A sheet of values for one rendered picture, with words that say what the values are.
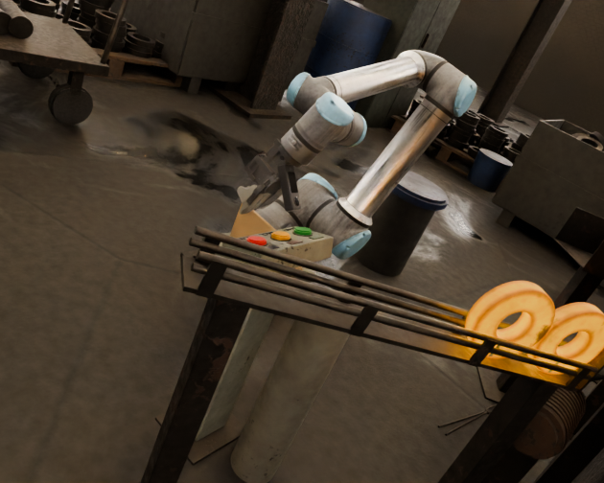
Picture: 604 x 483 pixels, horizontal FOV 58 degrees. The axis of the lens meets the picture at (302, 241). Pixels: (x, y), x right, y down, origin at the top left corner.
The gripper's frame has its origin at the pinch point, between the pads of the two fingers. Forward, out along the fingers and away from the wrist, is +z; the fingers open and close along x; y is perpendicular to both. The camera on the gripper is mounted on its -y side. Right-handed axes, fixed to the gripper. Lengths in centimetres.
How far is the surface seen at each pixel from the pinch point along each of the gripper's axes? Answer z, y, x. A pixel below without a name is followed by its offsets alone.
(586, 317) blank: -48, -64, 14
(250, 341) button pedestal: 11.8, -28.5, 14.7
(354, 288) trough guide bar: -27, -37, 40
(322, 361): -2.1, -42.2, 18.1
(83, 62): 52, 131, -67
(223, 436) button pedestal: 41, -42, 7
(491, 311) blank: -38, -53, 27
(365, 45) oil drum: -26, 139, -307
